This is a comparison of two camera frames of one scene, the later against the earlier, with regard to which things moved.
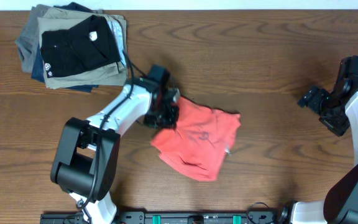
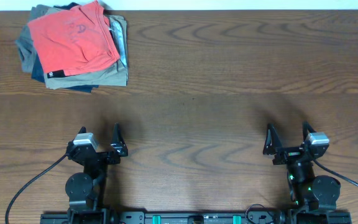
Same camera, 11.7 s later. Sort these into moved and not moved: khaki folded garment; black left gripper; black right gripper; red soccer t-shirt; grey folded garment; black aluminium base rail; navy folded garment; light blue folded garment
Moved: black left gripper; black right gripper; red soccer t-shirt
Not moved: black aluminium base rail; navy folded garment; light blue folded garment; grey folded garment; khaki folded garment
